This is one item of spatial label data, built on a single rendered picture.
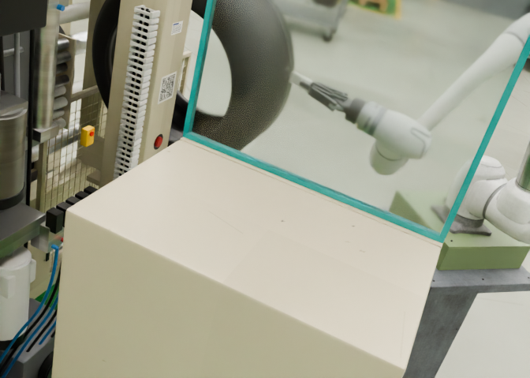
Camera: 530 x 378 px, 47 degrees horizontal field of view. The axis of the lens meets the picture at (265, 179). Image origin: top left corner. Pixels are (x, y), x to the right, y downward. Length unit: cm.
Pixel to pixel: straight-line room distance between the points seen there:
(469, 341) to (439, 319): 63
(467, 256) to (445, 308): 30
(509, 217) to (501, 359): 111
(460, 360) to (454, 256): 85
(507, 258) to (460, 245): 25
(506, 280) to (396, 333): 156
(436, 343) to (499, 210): 70
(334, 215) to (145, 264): 37
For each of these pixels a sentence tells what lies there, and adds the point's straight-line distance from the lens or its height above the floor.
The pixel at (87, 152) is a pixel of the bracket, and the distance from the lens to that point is 192.
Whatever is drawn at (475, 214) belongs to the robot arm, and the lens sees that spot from 233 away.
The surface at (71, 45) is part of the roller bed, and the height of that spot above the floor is 118.
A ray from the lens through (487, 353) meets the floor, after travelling 316.
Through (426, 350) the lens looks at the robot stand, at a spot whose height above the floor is 19.
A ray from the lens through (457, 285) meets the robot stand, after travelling 226.
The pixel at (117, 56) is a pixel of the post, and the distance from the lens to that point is 159.
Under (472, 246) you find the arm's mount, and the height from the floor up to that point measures 76.
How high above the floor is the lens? 181
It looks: 28 degrees down
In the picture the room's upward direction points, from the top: 15 degrees clockwise
